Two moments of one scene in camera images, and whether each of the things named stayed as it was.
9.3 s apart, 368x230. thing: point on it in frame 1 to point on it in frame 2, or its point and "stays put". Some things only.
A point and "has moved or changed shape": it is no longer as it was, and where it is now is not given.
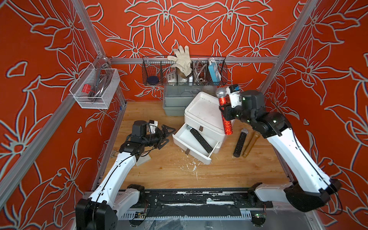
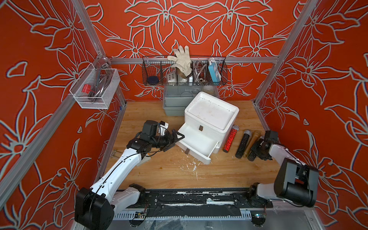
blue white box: x=214 y=72 stays put
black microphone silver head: x=240 y=143 has moved or changed shape
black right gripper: x=226 y=109 to x=254 y=150
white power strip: x=172 y=77 stays put
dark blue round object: x=153 y=80 stays put
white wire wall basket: x=96 y=87 stays put
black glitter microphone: x=203 y=143 to x=251 y=156
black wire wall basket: x=185 y=70 stays put
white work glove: x=183 y=64 stays put
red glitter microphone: x=221 y=93 to x=235 y=128
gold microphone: x=250 y=146 stays put
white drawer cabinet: x=202 y=113 stays put
